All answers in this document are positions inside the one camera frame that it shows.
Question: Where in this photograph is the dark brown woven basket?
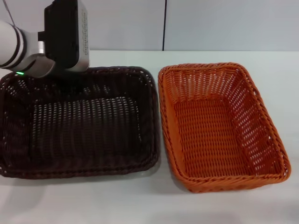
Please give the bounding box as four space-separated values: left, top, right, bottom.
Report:
0 66 161 179

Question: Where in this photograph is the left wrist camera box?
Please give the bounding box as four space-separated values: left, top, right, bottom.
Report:
38 0 91 72

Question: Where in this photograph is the black vertical partition strip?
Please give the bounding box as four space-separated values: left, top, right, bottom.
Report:
162 0 168 51

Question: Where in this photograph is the orange woven basket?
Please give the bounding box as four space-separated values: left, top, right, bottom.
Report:
157 62 292 194

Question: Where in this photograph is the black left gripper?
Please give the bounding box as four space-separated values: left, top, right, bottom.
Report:
55 69 91 94

